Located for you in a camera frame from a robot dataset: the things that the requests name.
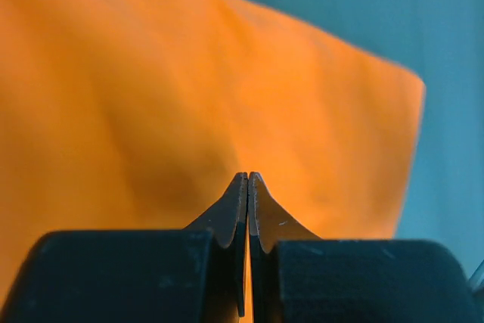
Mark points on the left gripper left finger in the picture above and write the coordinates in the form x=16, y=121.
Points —
x=193, y=274

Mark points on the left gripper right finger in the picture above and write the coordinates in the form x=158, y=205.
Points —
x=299, y=277

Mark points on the orange trousers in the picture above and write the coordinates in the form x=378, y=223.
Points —
x=137, y=114

